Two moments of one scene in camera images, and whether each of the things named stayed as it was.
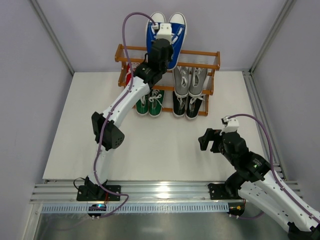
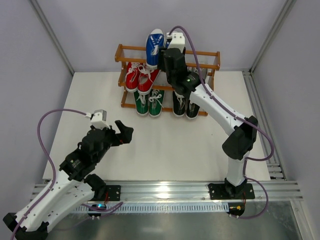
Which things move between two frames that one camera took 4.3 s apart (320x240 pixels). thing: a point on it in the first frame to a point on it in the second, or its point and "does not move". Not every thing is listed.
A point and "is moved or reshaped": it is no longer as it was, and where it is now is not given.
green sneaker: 155,102 does not move
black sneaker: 192,106 does not move
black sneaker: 179,105 does not move
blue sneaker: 151,34 is moved or reshaped
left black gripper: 162,44 to 114,135
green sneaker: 142,106 does not move
